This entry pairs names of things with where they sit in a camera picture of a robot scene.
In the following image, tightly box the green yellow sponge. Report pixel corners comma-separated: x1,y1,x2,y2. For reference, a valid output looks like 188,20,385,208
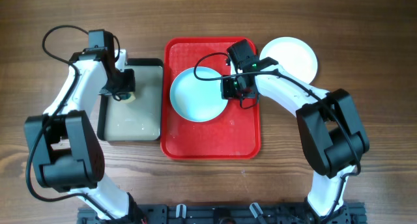
121,92,136,104

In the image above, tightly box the light blue top plate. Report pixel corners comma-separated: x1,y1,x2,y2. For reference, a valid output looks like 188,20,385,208
169,68,228,122

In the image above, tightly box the white plate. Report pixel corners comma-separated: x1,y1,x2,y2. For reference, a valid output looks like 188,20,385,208
260,36,319,84

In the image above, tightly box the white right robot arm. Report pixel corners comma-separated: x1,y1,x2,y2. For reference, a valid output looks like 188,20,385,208
222,56,369,223

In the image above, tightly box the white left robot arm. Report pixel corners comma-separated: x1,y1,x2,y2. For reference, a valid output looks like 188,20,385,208
24,48,147,223

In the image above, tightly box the black water basin tray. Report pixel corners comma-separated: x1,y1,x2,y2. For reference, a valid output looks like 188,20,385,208
97,58,164,141

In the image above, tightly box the red plastic tray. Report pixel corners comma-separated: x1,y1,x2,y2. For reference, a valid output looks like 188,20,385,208
160,36,261,160

